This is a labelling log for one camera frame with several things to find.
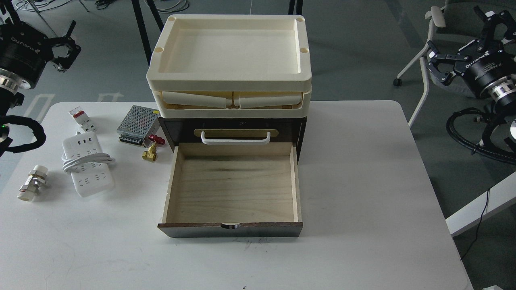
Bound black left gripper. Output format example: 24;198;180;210
0;20;81;89

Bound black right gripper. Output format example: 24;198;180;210
426;6;516;99

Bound white power strip with cable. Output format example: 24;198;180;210
62;132;114;197

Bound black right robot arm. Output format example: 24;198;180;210
426;6;516;164

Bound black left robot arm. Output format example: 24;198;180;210
0;20;81;153

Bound grey office chair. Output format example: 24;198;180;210
393;0;516;127

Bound grey chair legs background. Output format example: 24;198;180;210
7;0;90;37

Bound white red circuit breaker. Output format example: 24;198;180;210
69;106;96;133

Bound metal mesh power supply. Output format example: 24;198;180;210
117;105;160;147

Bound white metal pipe fitting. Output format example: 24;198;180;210
18;165;48;202

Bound cream plastic stacked trays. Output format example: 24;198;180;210
147;14;312;118

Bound open wooden drawer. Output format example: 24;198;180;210
158;143;304;238

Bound brass valve red handle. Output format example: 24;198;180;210
142;134;166;162

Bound black thin cable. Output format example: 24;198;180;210
460;188;491;261

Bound white drawer handle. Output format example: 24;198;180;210
201;131;271;145

